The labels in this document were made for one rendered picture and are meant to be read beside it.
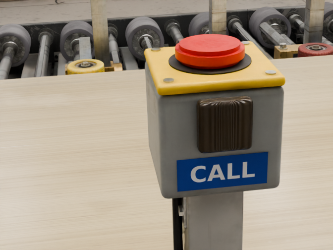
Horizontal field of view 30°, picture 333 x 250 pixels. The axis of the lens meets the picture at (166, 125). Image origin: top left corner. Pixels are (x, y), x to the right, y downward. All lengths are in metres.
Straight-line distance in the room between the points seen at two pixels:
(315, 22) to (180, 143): 1.24
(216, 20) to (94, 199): 0.75
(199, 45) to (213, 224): 0.11
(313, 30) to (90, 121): 0.69
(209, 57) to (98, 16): 1.12
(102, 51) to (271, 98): 1.15
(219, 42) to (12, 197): 0.58
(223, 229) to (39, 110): 0.80
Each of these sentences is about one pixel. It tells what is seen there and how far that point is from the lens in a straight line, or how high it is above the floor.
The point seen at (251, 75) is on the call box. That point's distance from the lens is 0.34.
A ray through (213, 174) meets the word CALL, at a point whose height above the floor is 1.17.
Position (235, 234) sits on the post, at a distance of 0.40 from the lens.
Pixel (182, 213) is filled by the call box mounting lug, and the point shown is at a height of 1.13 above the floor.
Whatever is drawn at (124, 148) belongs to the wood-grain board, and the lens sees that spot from 0.99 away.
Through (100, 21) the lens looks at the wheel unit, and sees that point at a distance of 1.46.
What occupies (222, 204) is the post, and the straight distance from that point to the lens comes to 0.38.
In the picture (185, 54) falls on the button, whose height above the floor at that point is 1.23.
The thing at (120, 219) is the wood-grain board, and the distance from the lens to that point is 0.81.
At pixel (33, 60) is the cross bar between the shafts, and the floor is 0.74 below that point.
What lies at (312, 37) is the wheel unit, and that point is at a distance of 1.57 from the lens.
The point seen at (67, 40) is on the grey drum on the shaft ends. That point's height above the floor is 0.82.
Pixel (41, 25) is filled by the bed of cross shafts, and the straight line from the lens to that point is 2.00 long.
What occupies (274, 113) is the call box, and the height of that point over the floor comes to 1.20.
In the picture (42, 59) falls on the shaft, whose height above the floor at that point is 0.82.
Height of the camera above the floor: 1.34
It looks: 24 degrees down
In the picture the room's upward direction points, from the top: 2 degrees counter-clockwise
